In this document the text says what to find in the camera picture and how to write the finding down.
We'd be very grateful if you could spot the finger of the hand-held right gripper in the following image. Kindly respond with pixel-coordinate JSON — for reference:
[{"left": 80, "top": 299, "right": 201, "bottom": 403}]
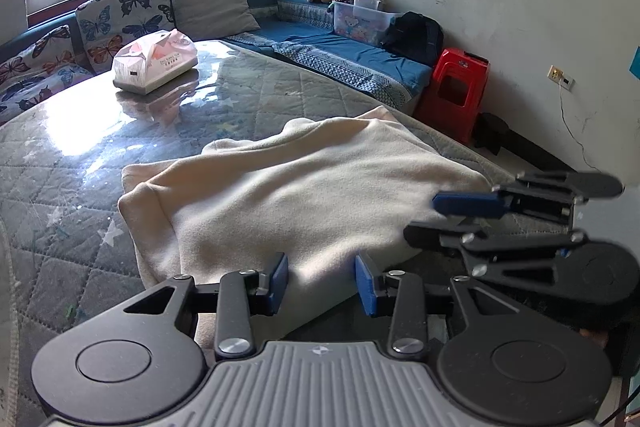
[
  {"left": 432, "top": 172, "right": 582, "bottom": 224},
  {"left": 404, "top": 221, "right": 589, "bottom": 285}
]

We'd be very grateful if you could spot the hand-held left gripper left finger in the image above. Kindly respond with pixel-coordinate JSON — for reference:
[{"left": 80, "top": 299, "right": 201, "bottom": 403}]
[{"left": 122, "top": 252, "right": 290, "bottom": 360}]

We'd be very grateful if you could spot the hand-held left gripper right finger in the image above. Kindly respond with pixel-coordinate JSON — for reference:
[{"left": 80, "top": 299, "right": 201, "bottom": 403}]
[{"left": 354, "top": 253, "right": 523, "bottom": 360}]

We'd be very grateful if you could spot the cream long-sleeved garment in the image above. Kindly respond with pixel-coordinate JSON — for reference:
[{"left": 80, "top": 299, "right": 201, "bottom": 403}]
[{"left": 117, "top": 105, "right": 493, "bottom": 343}]

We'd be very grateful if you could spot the red plastic stool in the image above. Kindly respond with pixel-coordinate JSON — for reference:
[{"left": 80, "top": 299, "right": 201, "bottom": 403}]
[{"left": 414, "top": 48, "right": 491, "bottom": 145}]

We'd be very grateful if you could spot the black backpack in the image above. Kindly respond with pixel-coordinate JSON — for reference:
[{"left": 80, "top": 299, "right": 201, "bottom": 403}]
[{"left": 381, "top": 11, "right": 445, "bottom": 68}]

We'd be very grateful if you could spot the clear storage box bear print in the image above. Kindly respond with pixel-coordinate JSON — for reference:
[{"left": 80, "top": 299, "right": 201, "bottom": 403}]
[{"left": 332, "top": 1, "right": 403, "bottom": 44}]

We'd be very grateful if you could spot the pink and white tissue pack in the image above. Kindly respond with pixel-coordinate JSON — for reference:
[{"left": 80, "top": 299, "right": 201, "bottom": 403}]
[{"left": 111, "top": 29, "right": 199, "bottom": 96}]

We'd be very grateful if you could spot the grey cushion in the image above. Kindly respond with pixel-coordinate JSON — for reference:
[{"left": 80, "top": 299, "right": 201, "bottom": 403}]
[{"left": 168, "top": 0, "right": 262, "bottom": 42}]

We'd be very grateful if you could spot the long butterfly print cushion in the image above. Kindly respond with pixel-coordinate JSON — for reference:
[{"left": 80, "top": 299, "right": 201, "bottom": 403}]
[{"left": 0, "top": 24, "right": 93, "bottom": 125}]

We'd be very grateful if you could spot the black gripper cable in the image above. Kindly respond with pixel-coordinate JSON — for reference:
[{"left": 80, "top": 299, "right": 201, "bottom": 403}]
[{"left": 600, "top": 382, "right": 640, "bottom": 427}]

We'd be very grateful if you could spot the thin wall cable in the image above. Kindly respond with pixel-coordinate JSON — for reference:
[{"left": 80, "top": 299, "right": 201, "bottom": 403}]
[{"left": 559, "top": 87, "right": 613, "bottom": 172}]

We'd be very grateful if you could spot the wall power socket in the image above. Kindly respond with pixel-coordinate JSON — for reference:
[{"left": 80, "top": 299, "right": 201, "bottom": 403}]
[{"left": 547, "top": 65, "right": 575, "bottom": 90}]

